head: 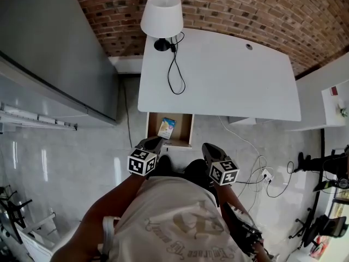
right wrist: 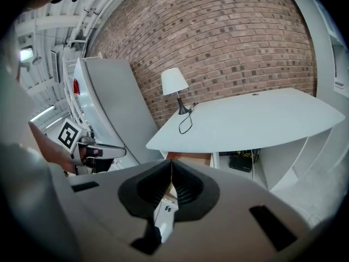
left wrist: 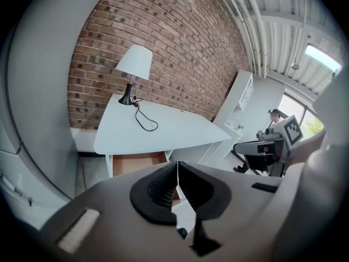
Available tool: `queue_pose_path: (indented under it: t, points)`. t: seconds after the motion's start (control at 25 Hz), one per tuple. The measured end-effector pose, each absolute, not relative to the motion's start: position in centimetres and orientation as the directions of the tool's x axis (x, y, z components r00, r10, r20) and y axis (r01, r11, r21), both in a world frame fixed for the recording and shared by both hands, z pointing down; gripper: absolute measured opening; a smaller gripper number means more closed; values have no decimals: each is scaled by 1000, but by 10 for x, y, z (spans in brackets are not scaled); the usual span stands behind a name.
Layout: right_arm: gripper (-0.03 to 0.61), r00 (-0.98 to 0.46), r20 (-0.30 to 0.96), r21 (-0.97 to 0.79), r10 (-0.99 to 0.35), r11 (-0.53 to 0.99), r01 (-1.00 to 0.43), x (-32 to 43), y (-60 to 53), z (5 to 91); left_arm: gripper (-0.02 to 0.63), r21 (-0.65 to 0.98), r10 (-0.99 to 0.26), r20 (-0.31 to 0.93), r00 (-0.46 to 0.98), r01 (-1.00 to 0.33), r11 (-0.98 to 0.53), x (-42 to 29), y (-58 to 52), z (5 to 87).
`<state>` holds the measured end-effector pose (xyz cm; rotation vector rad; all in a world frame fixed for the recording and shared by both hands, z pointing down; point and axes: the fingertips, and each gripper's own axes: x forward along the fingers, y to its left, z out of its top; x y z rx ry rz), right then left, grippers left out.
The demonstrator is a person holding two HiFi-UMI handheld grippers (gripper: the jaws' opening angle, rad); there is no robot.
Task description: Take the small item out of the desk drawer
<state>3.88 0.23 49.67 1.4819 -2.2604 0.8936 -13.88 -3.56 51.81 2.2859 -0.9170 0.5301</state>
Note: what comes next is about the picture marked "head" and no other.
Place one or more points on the person's right forearm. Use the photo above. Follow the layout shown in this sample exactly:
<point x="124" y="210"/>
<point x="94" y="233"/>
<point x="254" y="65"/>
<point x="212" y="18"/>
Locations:
<point x="230" y="195"/>

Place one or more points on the white table lamp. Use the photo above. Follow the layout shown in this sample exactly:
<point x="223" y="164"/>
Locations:
<point x="161" y="12"/>

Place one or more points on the black office chair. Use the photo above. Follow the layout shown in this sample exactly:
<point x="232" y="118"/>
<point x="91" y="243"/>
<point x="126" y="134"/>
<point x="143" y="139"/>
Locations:
<point x="327" y="225"/>

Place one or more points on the black folding stand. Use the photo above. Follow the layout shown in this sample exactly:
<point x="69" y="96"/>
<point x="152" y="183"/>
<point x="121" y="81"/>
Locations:
<point x="16" y="214"/>

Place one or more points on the wooden drawer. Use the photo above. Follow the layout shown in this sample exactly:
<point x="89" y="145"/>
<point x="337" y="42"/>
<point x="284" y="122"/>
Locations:
<point x="182" y="127"/>

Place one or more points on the white floor socket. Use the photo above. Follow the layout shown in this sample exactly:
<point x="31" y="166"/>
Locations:
<point x="267" y="174"/>

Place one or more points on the white desk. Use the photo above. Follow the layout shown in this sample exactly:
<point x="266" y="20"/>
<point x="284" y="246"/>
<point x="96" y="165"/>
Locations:
<point x="223" y="78"/>

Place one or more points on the white shelf unit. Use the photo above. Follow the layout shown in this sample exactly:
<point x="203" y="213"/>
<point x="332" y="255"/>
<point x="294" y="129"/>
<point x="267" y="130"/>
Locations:
<point x="331" y="110"/>

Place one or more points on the person's white printed shirt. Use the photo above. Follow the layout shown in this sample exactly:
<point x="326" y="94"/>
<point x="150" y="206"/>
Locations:
<point x="169" y="214"/>

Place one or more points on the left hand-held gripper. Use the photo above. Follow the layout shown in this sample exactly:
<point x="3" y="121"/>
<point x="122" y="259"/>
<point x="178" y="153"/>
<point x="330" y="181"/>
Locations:
<point x="139" y="162"/>

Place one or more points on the small red box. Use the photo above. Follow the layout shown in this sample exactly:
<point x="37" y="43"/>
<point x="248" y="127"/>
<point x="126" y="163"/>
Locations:
<point x="333" y="91"/>

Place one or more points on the blue yellow packet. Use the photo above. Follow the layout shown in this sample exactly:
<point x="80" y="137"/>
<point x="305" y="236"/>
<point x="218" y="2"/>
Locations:
<point x="167" y="128"/>

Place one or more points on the grey refrigerator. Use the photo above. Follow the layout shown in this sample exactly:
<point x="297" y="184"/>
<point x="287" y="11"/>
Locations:
<point x="54" y="50"/>

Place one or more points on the person's black shorts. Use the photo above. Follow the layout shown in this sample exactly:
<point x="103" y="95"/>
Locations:
<point x="196" y="171"/>

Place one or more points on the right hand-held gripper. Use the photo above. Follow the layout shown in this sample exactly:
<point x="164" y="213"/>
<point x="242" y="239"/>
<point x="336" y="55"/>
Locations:
<point x="225" y="173"/>

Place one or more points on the person's left forearm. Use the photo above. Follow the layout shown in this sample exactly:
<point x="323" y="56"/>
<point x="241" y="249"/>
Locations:
<point x="103" y="209"/>

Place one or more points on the small potted plant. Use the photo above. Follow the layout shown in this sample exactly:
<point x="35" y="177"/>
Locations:
<point x="341" y="109"/>

